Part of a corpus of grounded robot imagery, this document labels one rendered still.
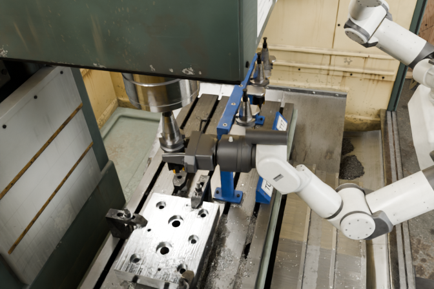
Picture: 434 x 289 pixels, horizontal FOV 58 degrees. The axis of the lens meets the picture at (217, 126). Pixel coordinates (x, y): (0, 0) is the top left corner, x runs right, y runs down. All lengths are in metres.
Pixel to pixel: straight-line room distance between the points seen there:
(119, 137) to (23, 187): 1.10
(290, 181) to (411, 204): 0.29
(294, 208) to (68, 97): 0.91
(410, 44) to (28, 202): 1.21
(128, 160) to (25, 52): 1.35
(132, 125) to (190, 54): 1.69
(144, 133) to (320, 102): 0.96
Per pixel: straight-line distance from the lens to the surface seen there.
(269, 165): 0.88
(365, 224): 1.01
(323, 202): 0.99
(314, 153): 1.86
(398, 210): 1.03
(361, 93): 2.00
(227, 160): 0.91
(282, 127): 1.65
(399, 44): 1.35
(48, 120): 1.25
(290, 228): 1.51
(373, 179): 1.88
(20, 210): 1.24
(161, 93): 0.77
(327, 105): 1.97
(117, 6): 0.65
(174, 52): 0.65
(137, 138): 2.21
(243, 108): 1.19
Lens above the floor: 1.99
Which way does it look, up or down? 40 degrees down
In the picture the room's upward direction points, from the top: 4 degrees counter-clockwise
